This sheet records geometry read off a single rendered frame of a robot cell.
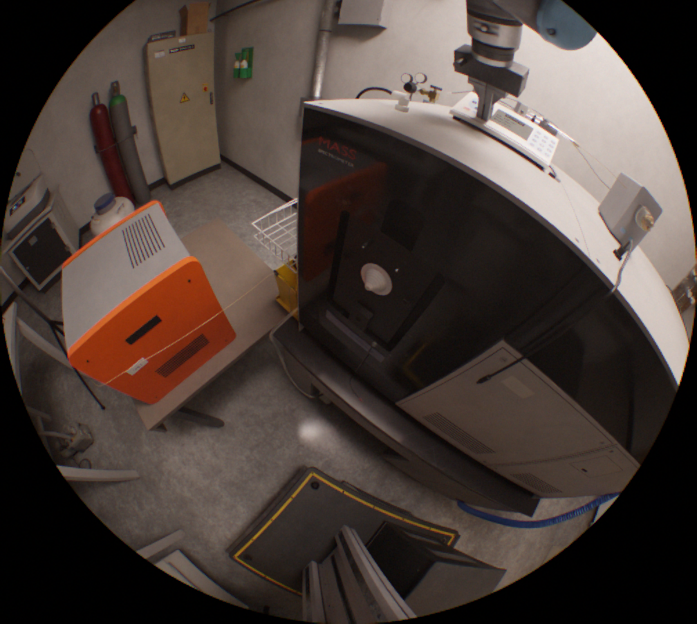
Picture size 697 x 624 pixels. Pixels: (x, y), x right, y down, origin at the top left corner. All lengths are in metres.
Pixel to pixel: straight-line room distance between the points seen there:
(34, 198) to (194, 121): 2.09
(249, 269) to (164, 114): 2.51
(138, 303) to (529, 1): 0.74
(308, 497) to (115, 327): 1.00
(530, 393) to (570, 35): 0.48
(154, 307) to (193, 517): 1.43
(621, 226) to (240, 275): 1.21
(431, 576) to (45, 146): 4.18
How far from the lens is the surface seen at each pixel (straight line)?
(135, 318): 0.61
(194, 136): 3.37
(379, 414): 0.80
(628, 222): 0.57
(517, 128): 0.58
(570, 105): 1.41
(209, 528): 1.77
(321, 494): 1.22
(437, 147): 0.27
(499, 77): 0.48
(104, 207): 2.26
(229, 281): 1.04
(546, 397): 0.45
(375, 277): 0.38
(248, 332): 0.90
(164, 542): 1.67
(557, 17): 0.30
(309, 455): 1.51
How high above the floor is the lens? 1.51
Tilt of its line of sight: 50 degrees down
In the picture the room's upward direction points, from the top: 14 degrees clockwise
